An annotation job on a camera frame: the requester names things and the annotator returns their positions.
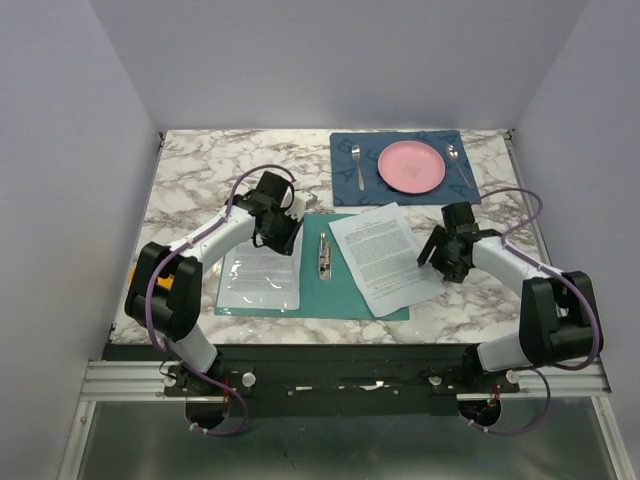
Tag silver spoon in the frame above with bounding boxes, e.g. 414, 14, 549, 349
445, 144, 474, 189

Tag aluminium frame rail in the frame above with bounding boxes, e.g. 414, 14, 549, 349
57, 360, 636, 479

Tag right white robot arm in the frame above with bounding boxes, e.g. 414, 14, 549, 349
417, 202, 603, 392

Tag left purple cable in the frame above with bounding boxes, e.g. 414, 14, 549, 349
148, 166, 299, 437

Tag printed paper sheets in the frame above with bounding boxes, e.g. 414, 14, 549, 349
216, 238, 302, 311

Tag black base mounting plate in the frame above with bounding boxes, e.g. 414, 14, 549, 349
102, 343, 584, 419

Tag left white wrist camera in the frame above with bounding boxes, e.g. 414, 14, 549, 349
285, 191, 318, 222

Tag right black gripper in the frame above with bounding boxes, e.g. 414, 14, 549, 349
416, 224, 470, 285

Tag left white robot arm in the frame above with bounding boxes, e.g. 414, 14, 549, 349
124, 164, 316, 395

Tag metal folder clip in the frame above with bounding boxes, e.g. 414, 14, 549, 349
318, 232, 331, 281

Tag pink plate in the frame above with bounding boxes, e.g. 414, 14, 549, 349
377, 140, 446, 195

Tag blue letter placemat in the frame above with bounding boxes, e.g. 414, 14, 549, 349
329, 130, 480, 207

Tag teal file folder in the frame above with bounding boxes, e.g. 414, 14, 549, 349
213, 212, 411, 322

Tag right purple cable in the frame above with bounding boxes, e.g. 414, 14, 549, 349
467, 187, 604, 435

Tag orange bowl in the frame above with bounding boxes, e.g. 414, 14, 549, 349
128, 267, 174, 291

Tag silver fork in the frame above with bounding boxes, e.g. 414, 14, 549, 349
351, 145, 365, 191

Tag purple cable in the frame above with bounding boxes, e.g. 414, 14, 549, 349
148, 166, 299, 437
467, 187, 604, 435

